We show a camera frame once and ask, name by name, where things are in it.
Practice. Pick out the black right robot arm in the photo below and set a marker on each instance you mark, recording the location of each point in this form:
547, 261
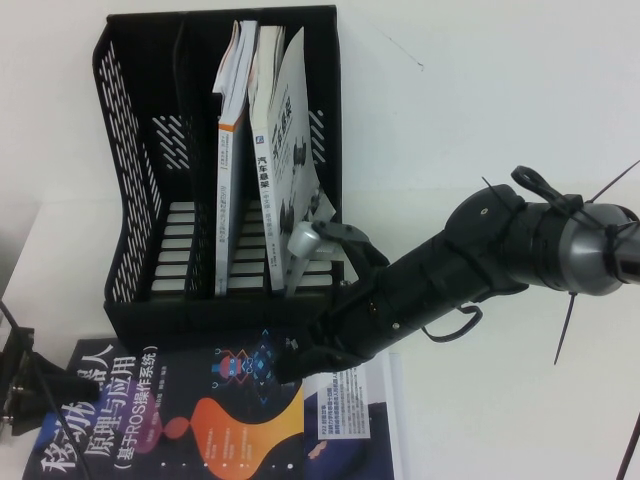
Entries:
500, 235

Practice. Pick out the thin black rod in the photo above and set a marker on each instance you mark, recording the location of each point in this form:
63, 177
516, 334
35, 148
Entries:
630, 445

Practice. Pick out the white book orange spine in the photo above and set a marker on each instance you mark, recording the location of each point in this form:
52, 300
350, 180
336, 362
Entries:
224, 200

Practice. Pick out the dark mobile robot book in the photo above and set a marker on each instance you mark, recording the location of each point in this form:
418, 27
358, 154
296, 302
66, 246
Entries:
200, 440

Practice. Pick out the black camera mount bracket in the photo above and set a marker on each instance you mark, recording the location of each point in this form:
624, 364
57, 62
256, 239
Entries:
345, 232

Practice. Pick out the black zip tie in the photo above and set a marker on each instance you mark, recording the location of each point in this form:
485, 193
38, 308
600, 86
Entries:
564, 330
612, 184

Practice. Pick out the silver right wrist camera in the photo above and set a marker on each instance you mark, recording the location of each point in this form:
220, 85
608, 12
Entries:
305, 239

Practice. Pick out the white car suspension book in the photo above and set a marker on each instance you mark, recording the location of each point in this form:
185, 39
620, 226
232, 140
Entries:
287, 115

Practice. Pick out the white intelligent systems magazine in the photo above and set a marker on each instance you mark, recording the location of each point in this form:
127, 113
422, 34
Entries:
350, 435

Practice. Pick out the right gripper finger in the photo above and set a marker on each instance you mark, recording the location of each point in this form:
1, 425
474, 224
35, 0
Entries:
305, 362

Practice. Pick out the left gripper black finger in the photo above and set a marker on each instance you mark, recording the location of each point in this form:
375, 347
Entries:
52, 382

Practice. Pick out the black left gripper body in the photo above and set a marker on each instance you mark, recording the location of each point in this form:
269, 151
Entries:
17, 385

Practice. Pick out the black plastic book stand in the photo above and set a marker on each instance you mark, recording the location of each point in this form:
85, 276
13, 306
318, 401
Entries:
150, 320

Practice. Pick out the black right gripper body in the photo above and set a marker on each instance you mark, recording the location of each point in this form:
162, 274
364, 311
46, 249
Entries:
360, 320

